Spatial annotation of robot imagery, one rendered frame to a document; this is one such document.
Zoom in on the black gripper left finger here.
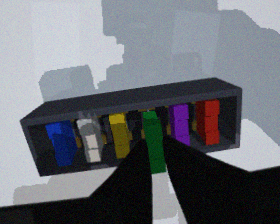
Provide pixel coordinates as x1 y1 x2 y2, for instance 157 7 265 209
0 140 153 224

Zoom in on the purple fuse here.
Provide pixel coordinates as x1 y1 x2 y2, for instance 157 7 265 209
169 103 191 147

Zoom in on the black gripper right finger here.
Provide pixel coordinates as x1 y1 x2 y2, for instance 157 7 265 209
162 136 280 224

